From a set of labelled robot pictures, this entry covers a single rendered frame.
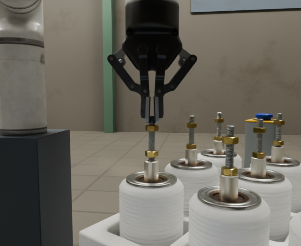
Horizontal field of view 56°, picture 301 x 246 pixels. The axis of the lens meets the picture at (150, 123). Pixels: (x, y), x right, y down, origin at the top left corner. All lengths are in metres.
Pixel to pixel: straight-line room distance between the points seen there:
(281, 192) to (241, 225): 0.13
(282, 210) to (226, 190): 0.12
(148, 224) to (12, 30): 0.42
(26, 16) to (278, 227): 0.59
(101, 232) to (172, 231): 0.10
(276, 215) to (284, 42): 2.60
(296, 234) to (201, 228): 0.10
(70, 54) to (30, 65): 2.51
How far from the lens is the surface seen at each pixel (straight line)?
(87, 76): 3.02
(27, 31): 0.60
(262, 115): 0.74
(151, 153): 0.41
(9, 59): 0.60
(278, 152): 0.58
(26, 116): 0.59
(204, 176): 0.49
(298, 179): 0.57
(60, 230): 0.67
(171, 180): 0.42
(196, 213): 0.35
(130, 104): 2.89
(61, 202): 0.66
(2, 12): 0.68
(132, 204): 0.40
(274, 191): 0.44
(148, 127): 0.41
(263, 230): 0.36
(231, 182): 0.36
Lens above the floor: 0.38
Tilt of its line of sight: 6 degrees down
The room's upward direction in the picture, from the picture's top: straight up
